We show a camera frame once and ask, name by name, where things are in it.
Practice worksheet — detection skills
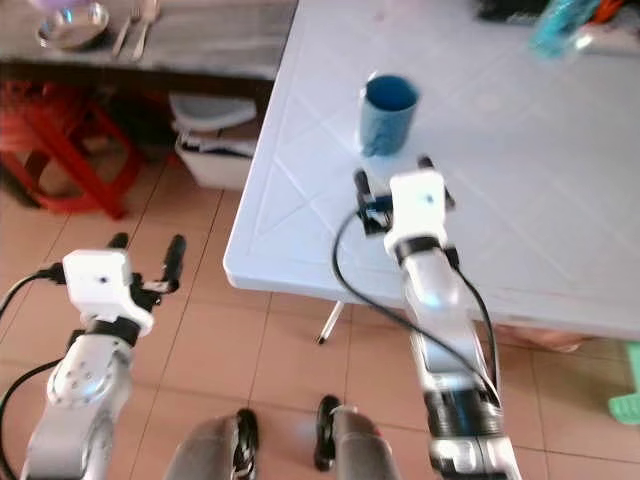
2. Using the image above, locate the red plastic stool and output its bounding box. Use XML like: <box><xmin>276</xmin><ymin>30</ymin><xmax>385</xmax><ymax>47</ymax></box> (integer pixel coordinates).
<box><xmin>0</xmin><ymin>78</ymin><xmax>103</xmax><ymax>217</ymax></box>

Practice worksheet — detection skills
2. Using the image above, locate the green plastic stool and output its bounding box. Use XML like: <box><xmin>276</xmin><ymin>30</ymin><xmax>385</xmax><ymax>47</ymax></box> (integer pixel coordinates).
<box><xmin>608</xmin><ymin>342</ymin><xmax>640</xmax><ymax>427</ymax></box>

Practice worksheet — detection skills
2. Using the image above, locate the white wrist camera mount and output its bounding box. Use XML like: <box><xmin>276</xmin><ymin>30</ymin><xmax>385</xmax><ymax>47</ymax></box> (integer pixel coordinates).
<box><xmin>385</xmin><ymin>168</ymin><xmax>449</xmax><ymax>256</ymax></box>
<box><xmin>62</xmin><ymin>248</ymin><xmax>155</xmax><ymax>337</ymax></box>

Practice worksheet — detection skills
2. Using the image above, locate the metal table leg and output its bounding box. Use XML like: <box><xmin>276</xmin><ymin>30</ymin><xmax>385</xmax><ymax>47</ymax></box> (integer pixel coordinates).
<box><xmin>317</xmin><ymin>300</ymin><xmax>347</xmax><ymax>346</ymax></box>

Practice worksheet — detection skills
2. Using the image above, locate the white plastic bin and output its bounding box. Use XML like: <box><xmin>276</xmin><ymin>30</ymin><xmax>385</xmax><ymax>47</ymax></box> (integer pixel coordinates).
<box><xmin>168</xmin><ymin>93</ymin><xmax>258</xmax><ymax>191</ymax></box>

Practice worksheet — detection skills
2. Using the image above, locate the metal fork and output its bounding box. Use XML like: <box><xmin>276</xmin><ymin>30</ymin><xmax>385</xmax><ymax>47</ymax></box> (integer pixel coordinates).
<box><xmin>110</xmin><ymin>3</ymin><xmax>138</xmax><ymax>61</ymax></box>

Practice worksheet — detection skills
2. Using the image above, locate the long black arm cable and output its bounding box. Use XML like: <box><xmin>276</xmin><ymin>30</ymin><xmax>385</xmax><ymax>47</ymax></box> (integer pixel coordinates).
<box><xmin>332</xmin><ymin>208</ymin><xmax>503</xmax><ymax>406</ymax></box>
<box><xmin>0</xmin><ymin>266</ymin><xmax>64</xmax><ymax>313</ymax></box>

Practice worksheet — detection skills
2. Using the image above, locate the long black right arm cable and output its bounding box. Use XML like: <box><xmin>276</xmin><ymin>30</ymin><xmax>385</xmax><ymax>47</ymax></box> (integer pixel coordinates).
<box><xmin>332</xmin><ymin>208</ymin><xmax>503</xmax><ymax>406</ymax></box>

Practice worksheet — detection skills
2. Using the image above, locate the short black arm cable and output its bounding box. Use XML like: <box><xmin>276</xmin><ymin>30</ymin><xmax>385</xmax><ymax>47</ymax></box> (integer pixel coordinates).
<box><xmin>0</xmin><ymin>358</ymin><xmax>67</xmax><ymax>480</ymax></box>
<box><xmin>453</xmin><ymin>262</ymin><xmax>503</xmax><ymax>391</ymax></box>

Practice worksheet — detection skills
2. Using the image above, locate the metal bowl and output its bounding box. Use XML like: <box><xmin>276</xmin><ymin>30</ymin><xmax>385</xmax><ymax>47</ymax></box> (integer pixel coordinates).
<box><xmin>36</xmin><ymin>2</ymin><xmax>111</xmax><ymax>52</ymax></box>

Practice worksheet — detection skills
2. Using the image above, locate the grey robot left leg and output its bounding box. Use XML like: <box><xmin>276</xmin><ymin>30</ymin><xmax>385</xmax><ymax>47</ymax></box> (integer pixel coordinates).
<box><xmin>165</xmin><ymin>407</ymin><xmax>258</xmax><ymax>480</ymax></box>

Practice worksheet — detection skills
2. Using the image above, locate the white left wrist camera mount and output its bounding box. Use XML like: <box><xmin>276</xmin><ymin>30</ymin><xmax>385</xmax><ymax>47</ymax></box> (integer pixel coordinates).
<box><xmin>62</xmin><ymin>248</ymin><xmax>155</xmax><ymax>337</ymax></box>

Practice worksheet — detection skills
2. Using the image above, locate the grey robot right leg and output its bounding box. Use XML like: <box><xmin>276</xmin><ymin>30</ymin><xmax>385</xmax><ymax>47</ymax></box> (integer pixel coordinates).
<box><xmin>313</xmin><ymin>395</ymin><xmax>401</xmax><ymax>480</ymax></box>

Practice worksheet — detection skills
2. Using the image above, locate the blue cup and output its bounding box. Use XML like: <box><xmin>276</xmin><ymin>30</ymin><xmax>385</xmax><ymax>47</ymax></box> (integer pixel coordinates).
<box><xmin>358</xmin><ymin>72</ymin><xmax>421</xmax><ymax>159</ymax></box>

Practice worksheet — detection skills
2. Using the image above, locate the long black left arm cable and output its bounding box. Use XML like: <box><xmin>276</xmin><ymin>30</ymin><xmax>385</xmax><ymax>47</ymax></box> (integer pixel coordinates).
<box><xmin>0</xmin><ymin>266</ymin><xmax>64</xmax><ymax>313</ymax></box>

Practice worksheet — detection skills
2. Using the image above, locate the orange object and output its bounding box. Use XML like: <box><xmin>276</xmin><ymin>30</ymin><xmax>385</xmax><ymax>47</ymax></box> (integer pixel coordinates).
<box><xmin>592</xmin><ymin>0</ymin><xmax>627</xmax><ymax>26</ymax></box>

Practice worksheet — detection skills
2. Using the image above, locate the short black right arm cable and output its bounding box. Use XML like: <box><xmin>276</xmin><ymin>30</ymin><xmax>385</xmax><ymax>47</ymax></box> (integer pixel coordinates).
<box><xmin>453</xmin><ymin>262</ymin><xmax>503</xmax><ymax>391</ymax></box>

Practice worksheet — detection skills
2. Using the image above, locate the grey robot leg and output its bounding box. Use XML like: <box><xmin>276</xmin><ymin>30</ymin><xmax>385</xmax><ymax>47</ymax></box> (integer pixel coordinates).
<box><xmin>165</xmin><ymin>407</ymin><xmax>258</xmax><ymax>480</ymax></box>
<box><xmin>313</xmin><ymin>395</ymin><xmax>401</xmax><ymax>480</ymax></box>

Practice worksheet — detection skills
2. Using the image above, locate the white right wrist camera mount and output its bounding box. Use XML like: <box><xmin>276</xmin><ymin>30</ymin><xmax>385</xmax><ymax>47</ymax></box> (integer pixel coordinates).
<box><xmin>385</xmin><ymin>168</ymin><xmax>449</xmax><ymax>256</ymax></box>

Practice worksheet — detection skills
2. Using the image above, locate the teal plastic bottle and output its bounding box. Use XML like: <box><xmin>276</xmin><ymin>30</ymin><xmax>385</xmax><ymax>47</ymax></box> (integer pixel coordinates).
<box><xmin>528</xmin><ymin>0</ymin><xmax>603</xmax><ymax>59</ymax></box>

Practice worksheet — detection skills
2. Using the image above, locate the short black left arm cable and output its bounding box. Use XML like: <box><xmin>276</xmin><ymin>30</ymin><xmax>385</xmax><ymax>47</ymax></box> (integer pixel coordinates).
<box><xmin>0</xmin><ymin>358</ymin><xmax>67</xmax><ymax>480</ymax></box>

